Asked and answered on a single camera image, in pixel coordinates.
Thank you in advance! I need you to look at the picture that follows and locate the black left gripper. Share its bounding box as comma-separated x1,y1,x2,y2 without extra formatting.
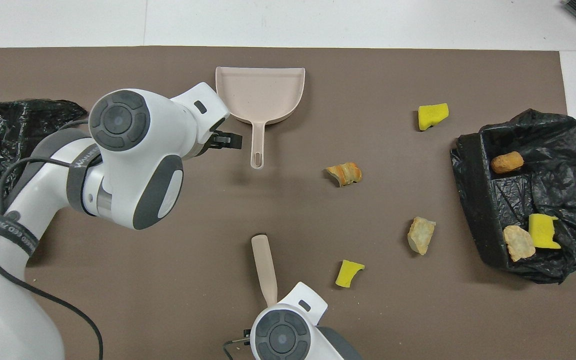
199,131,243,157

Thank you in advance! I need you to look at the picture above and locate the beige plastic dustpan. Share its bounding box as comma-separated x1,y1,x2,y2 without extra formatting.
215,66,306,170

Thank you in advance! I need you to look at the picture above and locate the orange croissant piece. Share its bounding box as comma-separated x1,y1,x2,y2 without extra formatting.
325,162,363,187

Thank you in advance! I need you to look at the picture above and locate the beige hand brush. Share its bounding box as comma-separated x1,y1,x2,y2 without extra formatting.
251,234,279,307

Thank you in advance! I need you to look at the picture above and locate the small yellow sponge piece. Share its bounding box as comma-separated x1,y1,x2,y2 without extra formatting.
335,260,365,288

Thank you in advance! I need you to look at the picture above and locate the pale bread chunk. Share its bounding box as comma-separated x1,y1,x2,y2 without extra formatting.
407,216,437,256
502,224,537,263

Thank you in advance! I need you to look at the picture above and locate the brown bread roll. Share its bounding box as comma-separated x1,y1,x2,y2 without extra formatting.
490,151,525,175

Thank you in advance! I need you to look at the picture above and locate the brown table mat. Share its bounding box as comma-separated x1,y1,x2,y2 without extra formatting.
0,46,576,360

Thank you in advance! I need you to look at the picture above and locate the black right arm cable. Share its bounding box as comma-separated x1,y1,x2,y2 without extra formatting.
223,329,253,360

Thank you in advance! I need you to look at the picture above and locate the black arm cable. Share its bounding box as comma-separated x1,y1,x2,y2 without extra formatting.
0,156,105,360
223,329,253,360

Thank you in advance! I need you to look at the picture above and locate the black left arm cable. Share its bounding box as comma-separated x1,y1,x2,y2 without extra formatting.
0,156,105,360

